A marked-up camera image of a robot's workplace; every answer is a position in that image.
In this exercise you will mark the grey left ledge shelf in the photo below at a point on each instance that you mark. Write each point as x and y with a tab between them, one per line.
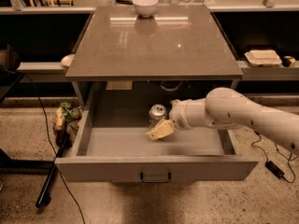
43	72

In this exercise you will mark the open grey top drawer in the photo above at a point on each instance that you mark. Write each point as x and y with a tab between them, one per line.
111	144

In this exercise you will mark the small yellow black tape roll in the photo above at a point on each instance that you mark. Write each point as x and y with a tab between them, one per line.
288	61

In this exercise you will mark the white foam takeout container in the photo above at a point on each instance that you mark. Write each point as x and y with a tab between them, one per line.
266	57

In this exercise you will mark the grey ledge shelf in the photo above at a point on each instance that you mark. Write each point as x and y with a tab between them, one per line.
269	73
43	72

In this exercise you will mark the silver 7up soda can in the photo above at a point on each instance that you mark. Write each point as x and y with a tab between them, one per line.
156	113

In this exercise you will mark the black power adapter with cable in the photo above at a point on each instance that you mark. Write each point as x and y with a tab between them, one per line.
273	168

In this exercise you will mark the white ceramic bowl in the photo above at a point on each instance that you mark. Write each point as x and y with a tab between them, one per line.
145	8

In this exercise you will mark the grey right ledge shelf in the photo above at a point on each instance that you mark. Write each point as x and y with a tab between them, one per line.
269	73

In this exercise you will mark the grey cabinet with counter top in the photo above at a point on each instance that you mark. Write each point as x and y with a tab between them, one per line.
177	43

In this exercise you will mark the white plate on left ledge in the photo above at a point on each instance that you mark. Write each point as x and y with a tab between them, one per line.
67	60

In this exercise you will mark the green snack bag pile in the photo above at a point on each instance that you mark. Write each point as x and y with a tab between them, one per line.
65	114

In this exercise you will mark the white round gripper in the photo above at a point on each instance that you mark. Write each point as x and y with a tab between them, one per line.
177	113

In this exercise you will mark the black metal drawer handle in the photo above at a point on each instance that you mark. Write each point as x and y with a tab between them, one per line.
155	179

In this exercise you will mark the black pole on floor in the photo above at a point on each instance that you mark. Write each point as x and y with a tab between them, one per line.
44	195

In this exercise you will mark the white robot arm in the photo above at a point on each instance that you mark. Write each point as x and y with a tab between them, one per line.
226	109

